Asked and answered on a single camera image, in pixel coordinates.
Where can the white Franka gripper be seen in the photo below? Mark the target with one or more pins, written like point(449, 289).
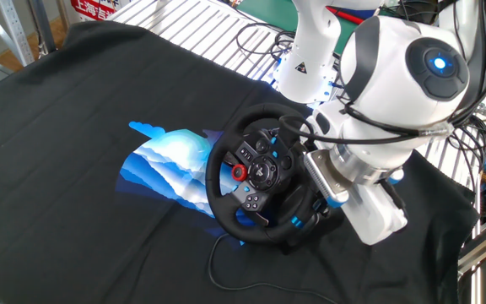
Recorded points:
point(374, 215)

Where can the black racing steering wheel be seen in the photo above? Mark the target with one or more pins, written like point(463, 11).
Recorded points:
point(222, 211)

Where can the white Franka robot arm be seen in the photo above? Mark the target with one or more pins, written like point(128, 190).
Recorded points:
point(386, 84)

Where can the black Logitech wheel base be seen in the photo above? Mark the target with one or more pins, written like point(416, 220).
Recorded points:
point(331, 224)

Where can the aluminium extrusion beam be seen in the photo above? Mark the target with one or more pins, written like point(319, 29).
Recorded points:
point(485, 245)

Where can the red pen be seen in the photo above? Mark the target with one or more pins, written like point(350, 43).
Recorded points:
point(344, 14)

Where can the green mat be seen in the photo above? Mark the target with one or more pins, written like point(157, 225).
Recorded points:
point(268, 12)

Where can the black cloth with blue print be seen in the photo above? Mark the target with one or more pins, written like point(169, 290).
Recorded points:
point(57, 169)

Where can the red and white sign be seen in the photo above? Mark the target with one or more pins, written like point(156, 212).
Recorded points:
point(93, 8)

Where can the dark metal pole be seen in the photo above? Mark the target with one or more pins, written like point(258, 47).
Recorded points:
point(44, 25)

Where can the silver depth camera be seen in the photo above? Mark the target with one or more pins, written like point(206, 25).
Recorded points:
point(325, 177)

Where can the perforated steel post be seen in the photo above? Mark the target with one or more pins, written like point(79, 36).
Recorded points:
point(13, 29)

